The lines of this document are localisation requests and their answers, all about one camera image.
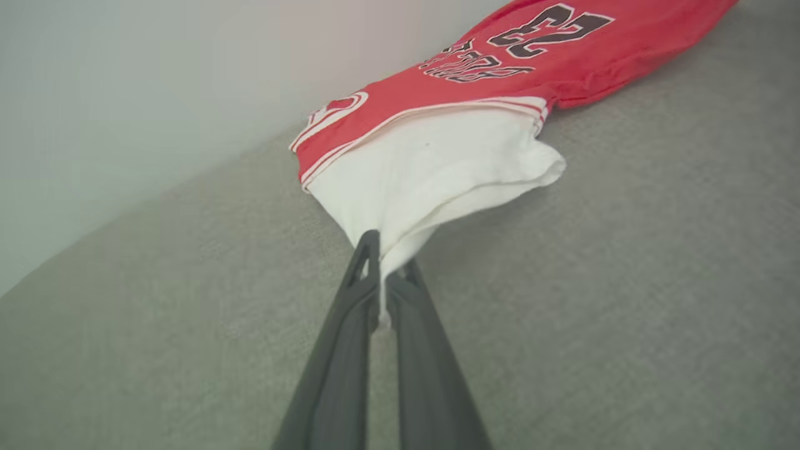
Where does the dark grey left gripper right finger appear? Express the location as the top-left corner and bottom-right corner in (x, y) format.
(384, 259), (494, 450)

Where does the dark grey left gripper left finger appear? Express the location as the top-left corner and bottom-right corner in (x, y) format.
(271, 229), (382, 450)

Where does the red and white basketball jersey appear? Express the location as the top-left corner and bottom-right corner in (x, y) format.
(289, 0), (741, 329)

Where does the grey fabric sofa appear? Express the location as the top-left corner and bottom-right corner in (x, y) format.
(0, 0), (800, 450)

